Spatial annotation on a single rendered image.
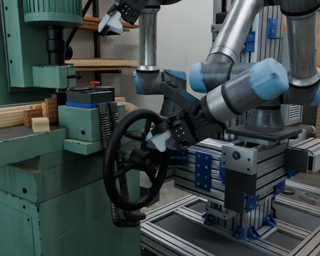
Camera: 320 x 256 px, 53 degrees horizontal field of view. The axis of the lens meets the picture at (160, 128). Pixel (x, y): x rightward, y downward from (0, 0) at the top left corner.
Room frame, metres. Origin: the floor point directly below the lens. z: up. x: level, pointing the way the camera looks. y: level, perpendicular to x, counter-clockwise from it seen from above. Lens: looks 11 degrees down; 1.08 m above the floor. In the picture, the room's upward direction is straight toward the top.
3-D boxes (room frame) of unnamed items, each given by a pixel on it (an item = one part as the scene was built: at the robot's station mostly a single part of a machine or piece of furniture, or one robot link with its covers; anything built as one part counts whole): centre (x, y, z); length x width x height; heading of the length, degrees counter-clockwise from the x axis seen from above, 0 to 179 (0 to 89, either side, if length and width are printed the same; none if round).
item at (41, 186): (1.13, 0.44, 0.76); 0.57 x 0.45 x 0.09; 56
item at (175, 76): (1.63, -0.07, 0.98); 0.13 x 0.12 x 0.14; 95
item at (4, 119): (1.10, 0.31, 0.92); 0.55 x 0.02 x 0.04; 146
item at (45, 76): (1.08, 0.35, 1.03); 0.14 x 0.07 x 0.09; 56
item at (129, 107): (1.19, 0.14, 0.92); 0.14 x 0.09 x 0.04; 56
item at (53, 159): (1.03, 0.29, 0.82); 0.40 x 0.21 x 0.04; 146
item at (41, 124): (0.84, 0.32, 0.92); 0.05 x 0.04 x 0.03; 27
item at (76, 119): (0.92, 0.20, 0.92); 0.15 x 0.13 x 0.09; 146
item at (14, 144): (0.97, 0.27, 0.87); 0.61 x 0.30 x 0.06; 146
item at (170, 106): (1.63, -0.08, 0.87); 0.15 x 0.15 x 0.10
